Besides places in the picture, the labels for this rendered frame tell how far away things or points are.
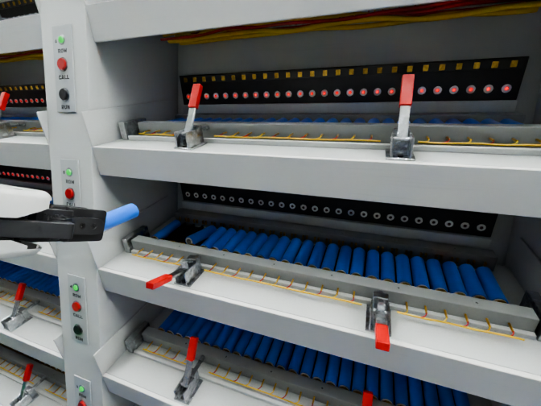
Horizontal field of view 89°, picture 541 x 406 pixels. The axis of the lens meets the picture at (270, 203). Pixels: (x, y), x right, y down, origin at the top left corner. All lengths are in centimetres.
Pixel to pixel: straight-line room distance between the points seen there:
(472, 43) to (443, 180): 28
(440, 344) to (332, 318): 12
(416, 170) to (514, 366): 22
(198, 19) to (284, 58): 20
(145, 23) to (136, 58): 13
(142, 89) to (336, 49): 35
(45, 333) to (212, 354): 37
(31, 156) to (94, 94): 18
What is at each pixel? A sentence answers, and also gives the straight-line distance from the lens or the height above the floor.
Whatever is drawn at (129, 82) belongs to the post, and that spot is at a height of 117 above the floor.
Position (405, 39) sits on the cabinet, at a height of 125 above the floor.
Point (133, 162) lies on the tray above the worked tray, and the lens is 45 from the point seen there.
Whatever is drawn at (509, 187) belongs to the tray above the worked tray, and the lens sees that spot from 33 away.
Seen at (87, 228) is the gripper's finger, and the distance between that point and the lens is 32.
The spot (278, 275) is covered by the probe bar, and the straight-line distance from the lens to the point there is 40.
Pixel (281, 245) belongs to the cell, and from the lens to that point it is 45.
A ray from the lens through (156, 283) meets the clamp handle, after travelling 38.
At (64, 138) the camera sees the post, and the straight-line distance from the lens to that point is 55.
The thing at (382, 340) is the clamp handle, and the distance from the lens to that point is 30.
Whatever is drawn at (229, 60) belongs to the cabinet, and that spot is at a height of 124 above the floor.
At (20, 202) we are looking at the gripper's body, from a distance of 25.
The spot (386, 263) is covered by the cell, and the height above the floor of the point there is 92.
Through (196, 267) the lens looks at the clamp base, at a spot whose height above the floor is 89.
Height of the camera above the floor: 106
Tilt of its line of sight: 9 degrees down
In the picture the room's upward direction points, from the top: 3 degrees clockwise
